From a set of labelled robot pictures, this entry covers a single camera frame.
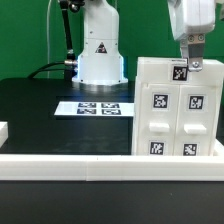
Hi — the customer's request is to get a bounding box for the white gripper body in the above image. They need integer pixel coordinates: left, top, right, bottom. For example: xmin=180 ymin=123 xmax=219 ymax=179
xmin=167 ymin=0 xmax=216 ymax=40

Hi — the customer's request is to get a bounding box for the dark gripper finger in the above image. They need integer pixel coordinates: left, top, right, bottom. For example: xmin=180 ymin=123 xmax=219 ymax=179
xmin=180 ymin=39 xmax=188 ymax=58
xmin=187 ymin=34 xmax=205 ymax=72

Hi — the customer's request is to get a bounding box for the white cabinet top block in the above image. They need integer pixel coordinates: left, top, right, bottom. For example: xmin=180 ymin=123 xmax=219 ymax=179
xmin=137 ymin=57 xmax=224 ymax=86

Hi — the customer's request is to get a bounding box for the white cabinet door panel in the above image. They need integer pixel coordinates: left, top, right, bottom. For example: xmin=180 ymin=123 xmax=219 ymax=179
xmin=174 ymin=86 xmax=216 ymax=156
xmin=138 ymin=85 xmax=179 ymax=156

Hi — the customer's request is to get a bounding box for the white cabinet body box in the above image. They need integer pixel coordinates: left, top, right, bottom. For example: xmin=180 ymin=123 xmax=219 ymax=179
xmin=132 ymin=83 xmax=220 ymax=157

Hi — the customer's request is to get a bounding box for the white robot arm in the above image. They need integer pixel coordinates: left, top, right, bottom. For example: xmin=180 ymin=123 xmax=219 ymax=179
xmin=73 ymin=0 xmax=216 ymax=86

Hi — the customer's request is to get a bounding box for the white fiducial marker sheet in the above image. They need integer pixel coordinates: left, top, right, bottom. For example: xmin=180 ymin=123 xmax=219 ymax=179
xmin=55 ymin=101 xmax=134 ymax=117

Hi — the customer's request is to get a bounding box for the black cable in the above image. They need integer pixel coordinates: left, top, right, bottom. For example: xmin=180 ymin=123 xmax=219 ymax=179
xmin=27 ymin=61 xmax=74 ymax=80

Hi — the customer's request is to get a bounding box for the white U-shaped fence frame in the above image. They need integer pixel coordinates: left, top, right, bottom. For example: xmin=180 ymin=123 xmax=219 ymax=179
xmin=0 ymin=121 xmax=224 ymax=182

